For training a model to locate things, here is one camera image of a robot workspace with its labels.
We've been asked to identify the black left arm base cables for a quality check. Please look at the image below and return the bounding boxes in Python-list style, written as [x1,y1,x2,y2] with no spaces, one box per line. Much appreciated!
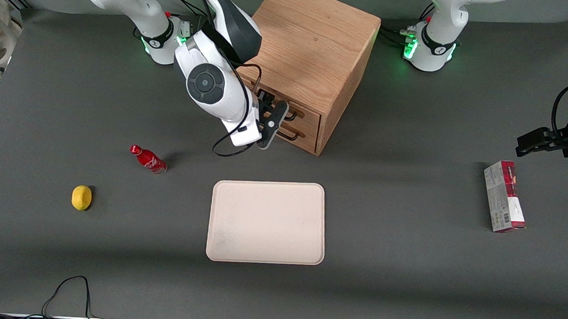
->
[378,0,436,49]

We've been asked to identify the black right arm base cables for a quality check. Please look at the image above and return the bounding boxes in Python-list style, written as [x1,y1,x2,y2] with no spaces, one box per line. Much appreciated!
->
[165,0,206,19]

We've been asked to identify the red cola bottle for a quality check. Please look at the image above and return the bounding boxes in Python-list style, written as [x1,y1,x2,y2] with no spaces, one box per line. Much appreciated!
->
[128,144,169,175]

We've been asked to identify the beige plastic tray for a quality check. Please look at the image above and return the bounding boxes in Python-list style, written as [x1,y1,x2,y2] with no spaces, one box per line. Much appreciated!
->
[205,178,328,267]

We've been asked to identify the wooden drawer with black handle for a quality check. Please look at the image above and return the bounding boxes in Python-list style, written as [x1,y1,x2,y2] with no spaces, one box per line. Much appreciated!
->
[237,70,324,135]
[274,115,321,155]

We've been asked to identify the black arm base cables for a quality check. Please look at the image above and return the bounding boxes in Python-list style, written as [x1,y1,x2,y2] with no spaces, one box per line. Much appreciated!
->
[165,0,206,19]
[378,0,436,49]

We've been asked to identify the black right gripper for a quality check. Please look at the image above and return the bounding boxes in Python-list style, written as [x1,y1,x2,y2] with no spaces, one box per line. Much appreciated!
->
[255,90,291,151]

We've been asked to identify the red and white carton box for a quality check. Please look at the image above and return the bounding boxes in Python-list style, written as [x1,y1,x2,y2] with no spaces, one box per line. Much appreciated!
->
[481,159,530,235]

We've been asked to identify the wooden drawer cabinet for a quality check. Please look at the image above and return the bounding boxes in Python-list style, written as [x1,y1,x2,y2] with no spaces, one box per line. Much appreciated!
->
[231,0,383,159]

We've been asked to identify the black right arm wrist cable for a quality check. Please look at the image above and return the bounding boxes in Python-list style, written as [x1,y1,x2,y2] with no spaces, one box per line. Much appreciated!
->
[212,61,265,160]

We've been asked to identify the yellow lemon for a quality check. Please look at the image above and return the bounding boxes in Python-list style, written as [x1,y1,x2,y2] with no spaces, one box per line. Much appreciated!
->
[71,185,93,212]

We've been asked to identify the black looped floor cable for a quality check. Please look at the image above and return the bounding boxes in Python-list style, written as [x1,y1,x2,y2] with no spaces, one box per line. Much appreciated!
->
[41,274,113,319]

